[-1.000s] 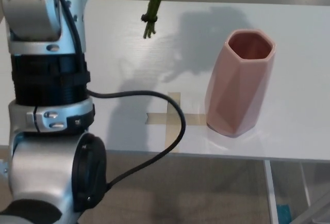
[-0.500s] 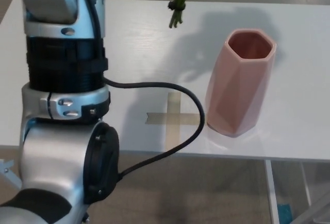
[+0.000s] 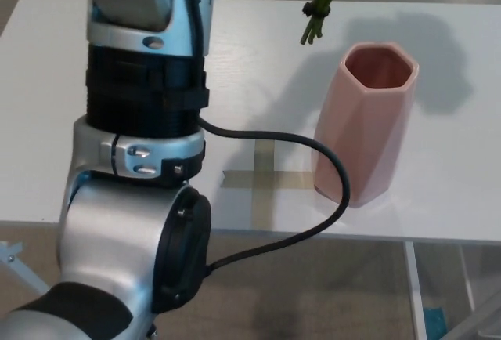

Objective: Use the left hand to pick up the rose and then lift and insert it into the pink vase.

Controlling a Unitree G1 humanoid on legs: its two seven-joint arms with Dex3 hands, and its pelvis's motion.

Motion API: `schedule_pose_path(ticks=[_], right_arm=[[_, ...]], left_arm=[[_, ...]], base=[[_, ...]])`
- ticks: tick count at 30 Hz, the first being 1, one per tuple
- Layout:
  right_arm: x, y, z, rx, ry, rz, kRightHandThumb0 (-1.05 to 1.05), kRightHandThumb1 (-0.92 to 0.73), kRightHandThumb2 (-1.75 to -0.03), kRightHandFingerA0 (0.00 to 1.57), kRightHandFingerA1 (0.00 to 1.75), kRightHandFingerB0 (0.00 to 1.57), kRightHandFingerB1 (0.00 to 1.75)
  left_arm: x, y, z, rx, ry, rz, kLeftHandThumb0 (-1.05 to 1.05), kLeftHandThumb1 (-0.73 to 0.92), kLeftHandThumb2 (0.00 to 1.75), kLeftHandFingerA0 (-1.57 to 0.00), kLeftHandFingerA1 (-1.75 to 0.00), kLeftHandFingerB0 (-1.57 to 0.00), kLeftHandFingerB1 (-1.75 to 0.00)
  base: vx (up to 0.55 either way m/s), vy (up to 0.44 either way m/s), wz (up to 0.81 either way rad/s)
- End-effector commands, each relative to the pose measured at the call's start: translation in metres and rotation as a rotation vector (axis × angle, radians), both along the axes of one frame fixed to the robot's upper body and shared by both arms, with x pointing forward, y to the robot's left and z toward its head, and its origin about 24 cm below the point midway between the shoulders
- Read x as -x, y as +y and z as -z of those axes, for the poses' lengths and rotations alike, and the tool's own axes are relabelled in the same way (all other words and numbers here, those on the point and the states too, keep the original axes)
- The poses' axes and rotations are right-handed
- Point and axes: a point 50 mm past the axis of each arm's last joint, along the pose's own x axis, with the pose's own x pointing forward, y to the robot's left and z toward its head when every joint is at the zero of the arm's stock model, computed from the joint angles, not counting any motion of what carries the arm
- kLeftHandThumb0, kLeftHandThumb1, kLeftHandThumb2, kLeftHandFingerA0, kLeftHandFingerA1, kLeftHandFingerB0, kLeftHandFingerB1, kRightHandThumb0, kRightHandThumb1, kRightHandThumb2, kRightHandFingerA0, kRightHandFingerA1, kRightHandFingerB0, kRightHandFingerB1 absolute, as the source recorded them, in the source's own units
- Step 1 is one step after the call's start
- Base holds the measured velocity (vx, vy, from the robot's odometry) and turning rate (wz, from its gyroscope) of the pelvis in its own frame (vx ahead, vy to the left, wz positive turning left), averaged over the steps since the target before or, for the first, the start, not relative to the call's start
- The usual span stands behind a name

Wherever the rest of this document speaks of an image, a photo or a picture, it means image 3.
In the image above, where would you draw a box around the notched tan masking tape strip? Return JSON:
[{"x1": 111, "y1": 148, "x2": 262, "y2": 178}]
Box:
[{"x1": 222, "y1": 170, "x2": 315, "y2": 191}]

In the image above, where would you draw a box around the light blue metal stand frame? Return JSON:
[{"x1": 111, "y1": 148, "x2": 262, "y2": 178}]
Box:
[{"x1": 0, "y1": 241, "x2": 50, "y2": 298}]

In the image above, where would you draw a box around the teal floor tape piece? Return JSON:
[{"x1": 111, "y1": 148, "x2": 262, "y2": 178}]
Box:
[{"x1": 424, "y1": 306, "x2": 447, "y2": 340}]

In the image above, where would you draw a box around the long tan masking tape strip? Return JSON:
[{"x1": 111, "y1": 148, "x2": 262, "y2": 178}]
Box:
[{"x1": 250, "y1": 139, "x2": 276, "y2": 231}]

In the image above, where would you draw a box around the thin grey table leg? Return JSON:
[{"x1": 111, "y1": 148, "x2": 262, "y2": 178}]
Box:
[{"x1": 457, "y1": 244, "x2": 477, "y2": 313}]

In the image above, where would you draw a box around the pink faceted ceramic vase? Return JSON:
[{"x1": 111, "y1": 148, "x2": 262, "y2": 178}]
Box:
[{"x1": 312, "y1": 41, "x2": 420, "y2": 208}]

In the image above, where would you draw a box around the white table leg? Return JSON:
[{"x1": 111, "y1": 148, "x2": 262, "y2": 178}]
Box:
[{"x1": 402, "y1": 241, "x2": 426, "y2": 340}]

